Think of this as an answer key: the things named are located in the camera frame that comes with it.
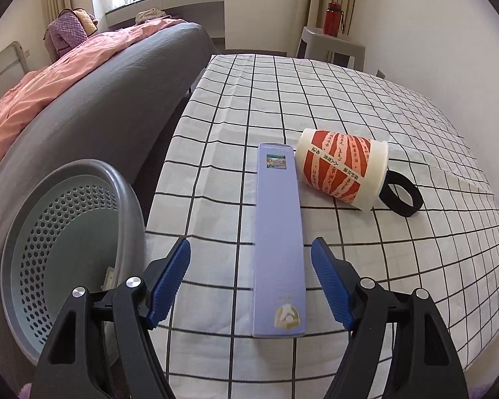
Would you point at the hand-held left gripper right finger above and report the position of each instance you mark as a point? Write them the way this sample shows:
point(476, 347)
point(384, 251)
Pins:
point(330, 282)

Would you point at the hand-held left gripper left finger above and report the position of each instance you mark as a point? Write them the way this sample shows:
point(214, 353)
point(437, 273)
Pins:
point(168, 282)

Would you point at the grey perforated plastic basket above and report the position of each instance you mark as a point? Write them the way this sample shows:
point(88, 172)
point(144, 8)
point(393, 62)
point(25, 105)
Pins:
point(129, 216)

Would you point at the long purple cardboard box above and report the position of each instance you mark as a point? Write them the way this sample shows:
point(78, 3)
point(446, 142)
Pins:
point(278, 224)

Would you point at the red and white paper cup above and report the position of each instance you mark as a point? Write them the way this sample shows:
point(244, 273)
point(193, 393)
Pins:
point(341, 166)

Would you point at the black and white checked tablecloth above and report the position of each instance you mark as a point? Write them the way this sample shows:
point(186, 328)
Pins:
point(399, 112)

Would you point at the purple fuzzy rug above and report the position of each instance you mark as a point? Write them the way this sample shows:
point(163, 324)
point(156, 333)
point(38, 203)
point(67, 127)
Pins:
point(27, 392)

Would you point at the grey bed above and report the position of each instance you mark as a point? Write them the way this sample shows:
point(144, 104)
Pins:
point(108, 104)

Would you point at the grey plastic stool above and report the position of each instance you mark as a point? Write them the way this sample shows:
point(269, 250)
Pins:
point(345, 48)

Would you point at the pink blanket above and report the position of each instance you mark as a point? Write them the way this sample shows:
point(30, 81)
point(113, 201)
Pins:
point(25, 91)

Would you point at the red water bottle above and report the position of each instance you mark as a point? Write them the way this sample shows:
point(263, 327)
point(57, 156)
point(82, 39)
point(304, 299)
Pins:
point(332, 20)

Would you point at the beige clothes pile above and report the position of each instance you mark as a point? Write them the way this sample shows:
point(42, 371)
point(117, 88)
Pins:
point(149, 15)

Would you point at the purple backpack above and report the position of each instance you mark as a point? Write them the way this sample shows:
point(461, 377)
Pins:
point(66, 33)

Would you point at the grey headboard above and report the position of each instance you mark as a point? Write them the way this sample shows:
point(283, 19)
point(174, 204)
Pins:
point(4, 66)

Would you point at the grey window sill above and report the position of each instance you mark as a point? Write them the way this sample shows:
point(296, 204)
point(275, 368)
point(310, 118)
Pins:
point(199, 12)

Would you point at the brown pillow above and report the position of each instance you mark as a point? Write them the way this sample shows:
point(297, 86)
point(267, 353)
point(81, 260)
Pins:
point(87, 18)

